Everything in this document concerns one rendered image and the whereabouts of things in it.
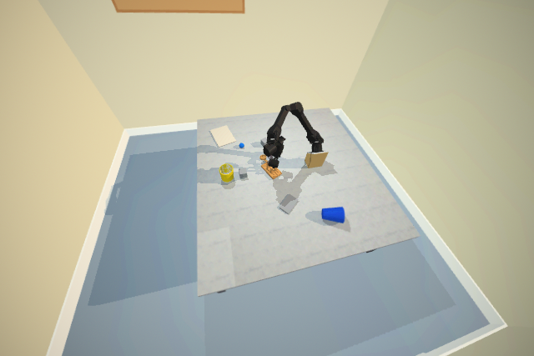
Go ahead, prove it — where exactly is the yellow mug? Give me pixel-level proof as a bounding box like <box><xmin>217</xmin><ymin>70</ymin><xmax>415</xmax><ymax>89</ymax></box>
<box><xmin>219</xmin><ymin>163</ymin><xmax>234</xmax><ymax>183</ymax></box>

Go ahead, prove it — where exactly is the blue cylinder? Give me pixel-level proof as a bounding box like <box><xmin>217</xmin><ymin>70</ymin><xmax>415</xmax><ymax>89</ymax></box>
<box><xmin>322</xmin><ymin>207</ymin><xmax>345</xmax><ymax>223</ymax></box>

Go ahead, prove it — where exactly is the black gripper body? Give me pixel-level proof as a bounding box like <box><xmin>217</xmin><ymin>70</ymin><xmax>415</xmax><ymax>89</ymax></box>
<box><xmin>268</xmin><ymin>145</ymin><xmax>284</xmax><ymax>168</ymax></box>

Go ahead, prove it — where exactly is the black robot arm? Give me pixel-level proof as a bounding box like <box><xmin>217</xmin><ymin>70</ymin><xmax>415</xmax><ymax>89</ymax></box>
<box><xmin>263</xmin><ymin>102</ymin><xmax>324</xmax><ymax>157</ymax></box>

